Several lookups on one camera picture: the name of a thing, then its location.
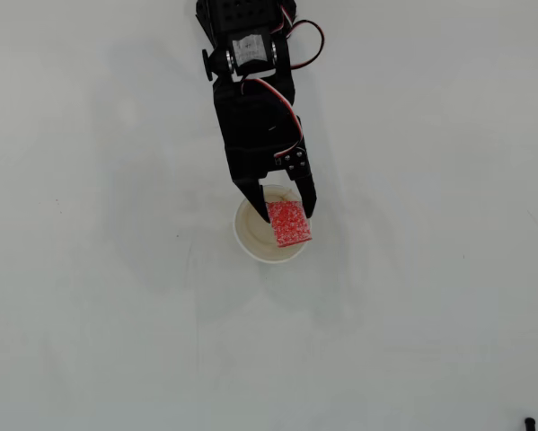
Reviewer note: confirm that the small black stub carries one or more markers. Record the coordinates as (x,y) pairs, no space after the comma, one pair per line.
(529,424)

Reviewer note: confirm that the tan ribbed paper cup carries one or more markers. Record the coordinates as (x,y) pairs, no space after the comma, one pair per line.
(255,233)

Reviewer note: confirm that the red foam cube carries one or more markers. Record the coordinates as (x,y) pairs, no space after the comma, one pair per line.
(291,224)

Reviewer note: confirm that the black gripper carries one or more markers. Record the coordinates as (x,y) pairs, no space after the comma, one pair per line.
(250,161)

